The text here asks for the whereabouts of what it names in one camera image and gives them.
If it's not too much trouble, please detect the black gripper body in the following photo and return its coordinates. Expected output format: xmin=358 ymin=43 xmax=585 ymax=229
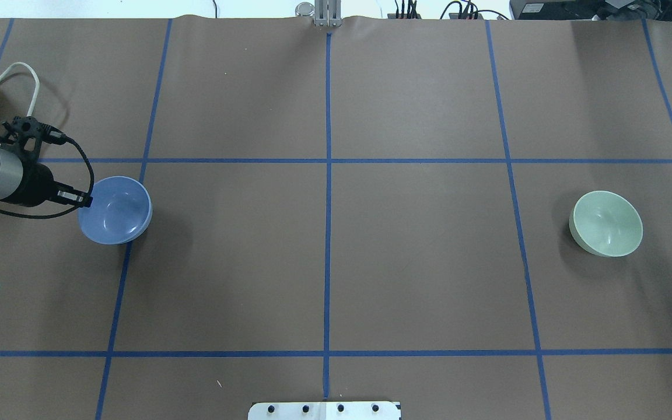
xmin=19 ymin=162 xmax=58 ymax=207

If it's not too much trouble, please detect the blue bowl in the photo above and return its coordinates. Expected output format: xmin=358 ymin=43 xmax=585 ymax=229
xmin=77 ymin=176 xmax=153 ymax=245

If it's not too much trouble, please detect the green bowl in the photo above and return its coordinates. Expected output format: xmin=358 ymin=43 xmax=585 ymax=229
xmin=568 ymin=190 xmax=645 ymax=258

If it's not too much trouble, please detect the black monitor base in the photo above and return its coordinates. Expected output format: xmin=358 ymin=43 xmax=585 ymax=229
xmin=509 ymin=1 xmax=672 ymax=22

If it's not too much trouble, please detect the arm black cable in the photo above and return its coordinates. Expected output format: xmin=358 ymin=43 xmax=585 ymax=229
xmin=0 ymin=135 xmax=95 ymax=220

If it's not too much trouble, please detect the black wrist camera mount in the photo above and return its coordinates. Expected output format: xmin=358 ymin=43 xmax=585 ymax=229
xmin=0 ymin=116 xmax=73 ymax=163

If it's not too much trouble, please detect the white toaster power cable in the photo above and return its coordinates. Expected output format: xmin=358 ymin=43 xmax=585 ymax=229
xmin=0 ymin=62 xmax=41 ymax=120

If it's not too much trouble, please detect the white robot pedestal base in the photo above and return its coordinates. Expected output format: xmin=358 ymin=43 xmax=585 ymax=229
xmin=247 ymin=401 xmax=403 ymax=419

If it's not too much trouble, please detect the aluminium frame post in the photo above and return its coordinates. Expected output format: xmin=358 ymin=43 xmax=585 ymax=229
xmin=314 ymin=0 xmax=343 ymax=27

